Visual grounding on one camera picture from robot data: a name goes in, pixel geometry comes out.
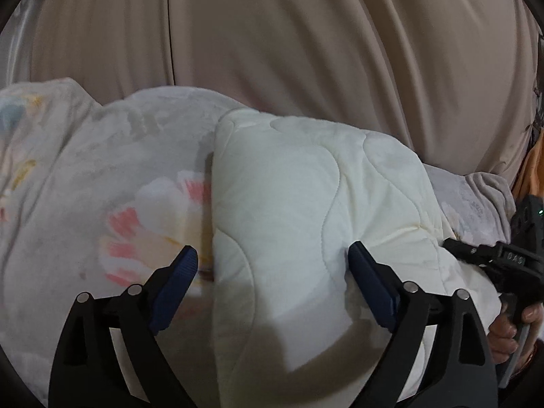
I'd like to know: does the orange cloth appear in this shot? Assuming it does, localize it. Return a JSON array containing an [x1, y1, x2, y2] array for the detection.
[[512, 134, 544, 202]]

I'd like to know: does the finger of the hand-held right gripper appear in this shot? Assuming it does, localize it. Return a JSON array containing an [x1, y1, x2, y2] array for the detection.
[[442, 237, 506, 268]]

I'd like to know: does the person's right hand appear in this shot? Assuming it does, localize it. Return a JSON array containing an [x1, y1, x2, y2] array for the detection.
[[487, 302, 544, 368]]

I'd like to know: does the beige curtain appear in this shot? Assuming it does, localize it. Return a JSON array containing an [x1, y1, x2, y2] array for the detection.
[[30, 0, 544, 188]]

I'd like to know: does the floral fleece blanket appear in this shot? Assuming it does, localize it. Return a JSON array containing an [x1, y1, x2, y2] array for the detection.
[[0, 77, 517, 408]]

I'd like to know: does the cream quilted garment tan trim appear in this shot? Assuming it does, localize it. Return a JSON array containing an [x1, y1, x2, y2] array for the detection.
[[210, 108, 504, 408]]

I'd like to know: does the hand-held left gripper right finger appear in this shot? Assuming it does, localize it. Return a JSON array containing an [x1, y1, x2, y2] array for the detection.
[[340, 241, 499, 408]]

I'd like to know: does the translucent plastic sheet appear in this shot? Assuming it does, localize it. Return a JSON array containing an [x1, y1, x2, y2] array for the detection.
[[0, 0, 45, 88]]

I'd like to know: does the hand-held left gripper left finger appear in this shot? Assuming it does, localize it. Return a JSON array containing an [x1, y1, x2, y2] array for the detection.
[[49, 245, 200, 408]]

